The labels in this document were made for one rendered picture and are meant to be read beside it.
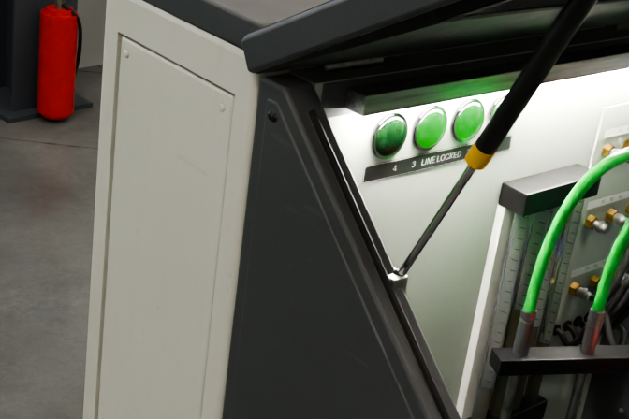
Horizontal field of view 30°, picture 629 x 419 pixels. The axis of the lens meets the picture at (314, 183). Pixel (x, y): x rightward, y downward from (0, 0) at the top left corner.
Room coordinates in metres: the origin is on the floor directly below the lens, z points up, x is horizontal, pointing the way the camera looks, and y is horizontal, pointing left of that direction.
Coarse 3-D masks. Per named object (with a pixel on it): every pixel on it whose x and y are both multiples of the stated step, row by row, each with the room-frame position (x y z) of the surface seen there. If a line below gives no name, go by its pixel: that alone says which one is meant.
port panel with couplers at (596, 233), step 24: (600, 120) 1.39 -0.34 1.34; (624, 120) 1.43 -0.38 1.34; (600, 144) 1.40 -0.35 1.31; (624, 144) 1.43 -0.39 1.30; (624, 168) 1.45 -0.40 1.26; (600, 192) 1.42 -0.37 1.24; (624, 192) 1.46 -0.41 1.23; (600, 216) 1.43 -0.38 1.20; (624, 216) 1.42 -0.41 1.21; (576, 240) 1.40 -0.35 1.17; (600, 240) 1.44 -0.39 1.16; (576, 264) 1.41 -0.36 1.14; (600, 264) 1.44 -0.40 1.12; (576, 288) 1.40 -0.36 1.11; (576, 312) 1.43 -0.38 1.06
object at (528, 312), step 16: (608, 160) 1.17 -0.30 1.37; (624, 160) 1.16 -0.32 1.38; (592, 176) 1.18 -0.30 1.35; (576, 192) 1.19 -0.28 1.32; (560, 208) 1.20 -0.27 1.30; (560, 224) 1.20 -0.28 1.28; (544, 240) 1.21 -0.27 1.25; (544, 256) 1.21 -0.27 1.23; (544, 272) 1.21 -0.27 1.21; (528, 288) 1.22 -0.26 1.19; (528, 304) 1.21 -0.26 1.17; (528, 320) 1.21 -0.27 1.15
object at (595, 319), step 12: (624, 228) 1.23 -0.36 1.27; (624, 240) 1.23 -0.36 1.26; (612, 252) 1.24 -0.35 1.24; (612, 264) 1.23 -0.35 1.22; (612, 276) 1.24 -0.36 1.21; (600, 288) 1.24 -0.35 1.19; (600, 300) 1.24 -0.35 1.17; (600, 312) 1.24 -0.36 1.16; (588, 324) 1.24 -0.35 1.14; (600, 324) 1.23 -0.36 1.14; (588, 336) 1.24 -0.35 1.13; (588, 348) 1.23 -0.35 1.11
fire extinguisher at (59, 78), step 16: (64, 0) 4.53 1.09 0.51; (48, 16) 4.47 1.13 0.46; (64, 16) 4.49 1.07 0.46; (48, 32) 4.47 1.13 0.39; (64, 32) 4.48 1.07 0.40; (80, 32) 4.55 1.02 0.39; (48, 48) 4.47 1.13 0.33; (64, 48) 4.48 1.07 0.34; (80, 48) 4.58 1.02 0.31; (48, 64) 4.47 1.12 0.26; (64, 64) 4.48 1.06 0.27; (48, 80) 4.47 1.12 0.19; (64, 80) 4.48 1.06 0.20; (48, 96) 4.47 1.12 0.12; (64, 96) 4.48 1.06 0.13; (48, 112) 4.47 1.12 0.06; (64, 112) 4.48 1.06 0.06
